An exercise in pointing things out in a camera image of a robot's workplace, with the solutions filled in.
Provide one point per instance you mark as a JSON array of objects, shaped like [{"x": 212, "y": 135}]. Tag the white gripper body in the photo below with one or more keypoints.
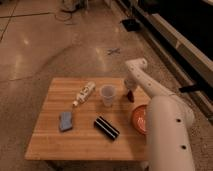
[{"x": 130, "y": 84}]

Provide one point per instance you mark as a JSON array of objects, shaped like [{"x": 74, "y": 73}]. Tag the red pepper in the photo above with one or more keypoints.
[{"x": 130, "y": 96}]

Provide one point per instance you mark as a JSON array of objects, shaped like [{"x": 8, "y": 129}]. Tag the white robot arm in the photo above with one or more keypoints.
[{"x": 168, "y": 119}]

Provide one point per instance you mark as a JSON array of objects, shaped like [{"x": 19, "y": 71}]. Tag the orange red bowl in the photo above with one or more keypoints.
[{"x": 138, "y": 119}]

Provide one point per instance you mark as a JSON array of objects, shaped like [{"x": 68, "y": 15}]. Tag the white squeeze bottle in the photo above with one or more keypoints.
[{"x": 84, "y": 94}]

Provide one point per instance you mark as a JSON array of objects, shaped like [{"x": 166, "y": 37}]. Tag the black striped box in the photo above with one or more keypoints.
[{"x": 106, "y": 128}]

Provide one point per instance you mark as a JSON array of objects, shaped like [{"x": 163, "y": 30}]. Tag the black floor object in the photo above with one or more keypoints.
[{"x": 130, "y": 24}]

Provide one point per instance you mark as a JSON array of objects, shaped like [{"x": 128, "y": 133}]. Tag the wooden table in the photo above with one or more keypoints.
[{"x": 84, "y": 141}]

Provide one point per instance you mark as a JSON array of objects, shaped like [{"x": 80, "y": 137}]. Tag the blue sponge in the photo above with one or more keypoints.
[{"x": 65, "y": 121}]

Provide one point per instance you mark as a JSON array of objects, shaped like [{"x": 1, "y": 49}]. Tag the grey base with cables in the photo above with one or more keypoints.
[{"x": 73, "y": 5}]

